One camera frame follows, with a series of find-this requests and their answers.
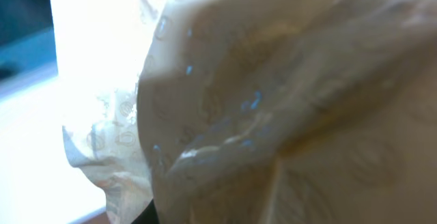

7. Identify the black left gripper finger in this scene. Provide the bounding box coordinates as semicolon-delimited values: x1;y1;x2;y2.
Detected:
132;199;160;224

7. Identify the cream paper pouch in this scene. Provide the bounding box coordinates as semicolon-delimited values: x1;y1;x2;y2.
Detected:
52;0;436;224

